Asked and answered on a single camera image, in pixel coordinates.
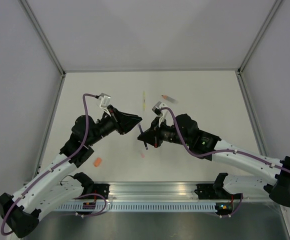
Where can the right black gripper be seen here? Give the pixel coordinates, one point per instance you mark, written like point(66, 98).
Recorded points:
point(152, 135)

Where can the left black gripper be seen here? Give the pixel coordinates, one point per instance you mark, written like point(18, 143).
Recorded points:
point(123, 122)

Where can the purple ink pen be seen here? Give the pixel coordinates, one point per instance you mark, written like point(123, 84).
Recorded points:
point(142, 137)

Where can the orange marker with clear cap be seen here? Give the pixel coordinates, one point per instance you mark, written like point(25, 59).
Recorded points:
point(169, 99)

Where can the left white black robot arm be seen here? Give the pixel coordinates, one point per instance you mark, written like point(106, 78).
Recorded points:
point(23, 210)

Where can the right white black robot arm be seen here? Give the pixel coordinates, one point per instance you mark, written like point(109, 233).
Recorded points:
point(267, 176)

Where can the yellow highlighter pen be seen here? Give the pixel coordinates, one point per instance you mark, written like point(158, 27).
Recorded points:
point(143, 101)

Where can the orange marker cap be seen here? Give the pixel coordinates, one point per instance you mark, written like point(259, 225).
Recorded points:
point(97, 162)

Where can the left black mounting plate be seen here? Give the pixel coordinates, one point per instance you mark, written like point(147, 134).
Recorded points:
point(102, 189)

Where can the black mounting plate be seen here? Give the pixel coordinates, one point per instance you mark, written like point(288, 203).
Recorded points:
point(205, 191)
point(102, 189)

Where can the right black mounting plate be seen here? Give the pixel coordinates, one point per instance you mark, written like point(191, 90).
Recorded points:
point(205, 191)

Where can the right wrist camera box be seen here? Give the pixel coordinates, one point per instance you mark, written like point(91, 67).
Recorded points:
point(158, 110)

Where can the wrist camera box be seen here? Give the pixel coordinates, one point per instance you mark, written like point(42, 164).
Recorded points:
point(158, 110)
point(104, 100)

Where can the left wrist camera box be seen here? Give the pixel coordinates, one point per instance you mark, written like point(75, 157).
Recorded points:
point(104, 100)

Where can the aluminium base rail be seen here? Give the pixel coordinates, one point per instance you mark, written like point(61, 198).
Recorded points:
point(156, 191)

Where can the white slotted cable duct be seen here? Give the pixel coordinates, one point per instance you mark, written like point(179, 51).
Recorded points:
point(168, 207)

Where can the left aluminium frame post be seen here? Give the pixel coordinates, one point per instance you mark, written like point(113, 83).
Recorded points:
point(42, 36)

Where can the aluminium frame post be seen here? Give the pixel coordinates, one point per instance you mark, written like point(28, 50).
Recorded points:
point(260, 34)
point(42, 36)

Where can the right aluminium frame post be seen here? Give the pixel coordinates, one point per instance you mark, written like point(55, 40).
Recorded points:
point(260, 34)

